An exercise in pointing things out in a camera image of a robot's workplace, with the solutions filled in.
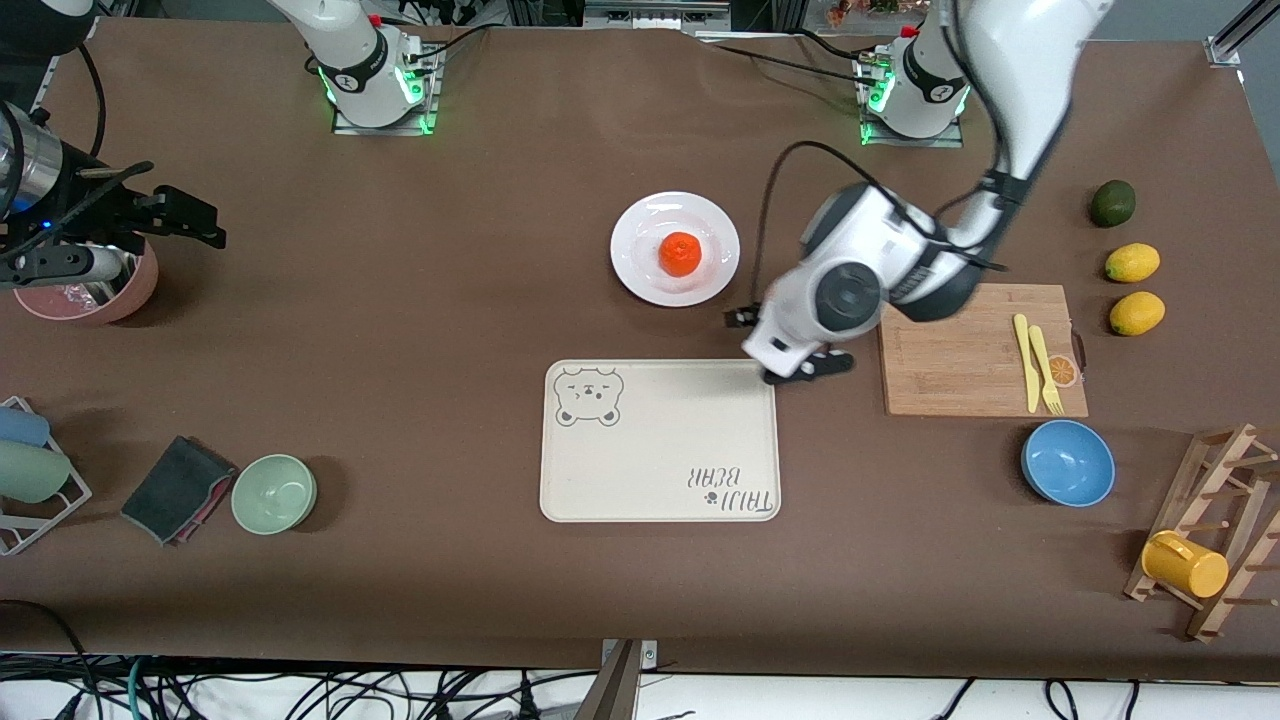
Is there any orange mandarin fruit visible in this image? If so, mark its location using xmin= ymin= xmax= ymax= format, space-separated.
xmin=658 ymin=231 xmax=704 ymax=278

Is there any white round plate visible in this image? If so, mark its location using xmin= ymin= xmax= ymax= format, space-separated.
xmin=610 ymin=191 xmax=742 ymax=308

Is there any steel scoop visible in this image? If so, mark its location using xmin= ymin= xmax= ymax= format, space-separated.
xmin=60 ymin=240 xmax=138 ymax=306

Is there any pink bowl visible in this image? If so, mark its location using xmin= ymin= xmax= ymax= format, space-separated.
xmin=12 ymin=235 xmax=160 ymax=326

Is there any bamboo cutting board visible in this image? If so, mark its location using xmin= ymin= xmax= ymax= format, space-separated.
xmin=878 ymin=283 xmax=1090 ymax=419

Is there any beige bear print tray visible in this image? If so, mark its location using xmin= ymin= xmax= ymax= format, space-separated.
xmin=539 ymin=358 xmax=782 ymax=524

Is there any yellow plastic knife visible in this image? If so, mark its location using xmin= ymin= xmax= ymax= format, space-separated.
xmin=1013 ymin=313 xmax=1042 ymax=414

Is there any yellow plastic fork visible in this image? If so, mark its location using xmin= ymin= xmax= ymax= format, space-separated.
xmin=1028 ymin=325 xmax=1065 ymax=416

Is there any light blue cup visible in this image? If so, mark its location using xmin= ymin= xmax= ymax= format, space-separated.
xmin=0 ymin=405 xmax=51 ymax=448

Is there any blue bowl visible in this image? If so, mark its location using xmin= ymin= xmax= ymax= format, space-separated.
xmin=1020 ymin=419 xmax=1117 ymax=508

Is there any folded dark grey cloth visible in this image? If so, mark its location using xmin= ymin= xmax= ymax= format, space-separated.
xmin=120 ymin=435 xmax=239 ymax=547

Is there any pale green bowl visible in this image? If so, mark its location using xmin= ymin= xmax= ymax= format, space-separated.
xmin=231 ymin=454 xmax=319 ymax=536

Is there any pale green cup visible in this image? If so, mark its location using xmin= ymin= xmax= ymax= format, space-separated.
xmin=0 ymin=440 xmax=73 ymax=504

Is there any yellow lemon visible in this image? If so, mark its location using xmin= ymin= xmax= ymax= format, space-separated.
xmin=1105 ymin=243 xmax=1162 ymax=284
xmin=1109 ymin=291 xmax=1167 ymax=337

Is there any grey metal box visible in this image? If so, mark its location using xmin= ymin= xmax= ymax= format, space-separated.
xmin=585 ymin=0 xmax=731 ymax=33

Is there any dark green avocado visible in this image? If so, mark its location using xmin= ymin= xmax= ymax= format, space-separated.
xmin=1088 ymin=180 xmax=1137 ymax=229

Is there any wooden cup rack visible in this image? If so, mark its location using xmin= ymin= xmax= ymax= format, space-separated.
xmin=1123 ymin=423 xmax=1280 ymax=643

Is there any yellow mug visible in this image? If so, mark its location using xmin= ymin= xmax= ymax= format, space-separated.
xmin=1141 ymin=530 xmax=1230 ymax=600

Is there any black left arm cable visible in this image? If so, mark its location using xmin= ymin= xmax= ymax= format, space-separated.
xmin=750 ymin=0 xmax=1011 ymax=311

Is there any aluminium frame profile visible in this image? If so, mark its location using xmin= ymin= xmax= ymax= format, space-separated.
xmin=25 ymin=15 xmax=101 ymax=126

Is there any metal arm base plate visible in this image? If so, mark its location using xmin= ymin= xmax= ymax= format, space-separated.
xmin=860 ymin=55 xmax=966 ymax=149
xmin=333 ymin=45 xmax=441 ymax=136

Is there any black base cable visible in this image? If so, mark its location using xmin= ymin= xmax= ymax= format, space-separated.
xmin=700 ymin=40 xmax=881 ymax=89
xmin=400 ymin=20 xmax=506 ymax=76
xmin=795 ymin=28 xmax=886 ymax=66

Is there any white wire rack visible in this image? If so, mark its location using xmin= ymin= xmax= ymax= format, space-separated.
xmin=0 ymin=396 xmax=93 ymax=557

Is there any black floor cable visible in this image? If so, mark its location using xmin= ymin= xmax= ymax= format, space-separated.
xmin=0 ymin=598 xmax=96 ymax=720

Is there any aluminium frame post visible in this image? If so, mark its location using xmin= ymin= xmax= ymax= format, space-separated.
xmin=1205 ymin=0 xmax=1280 ymax=69

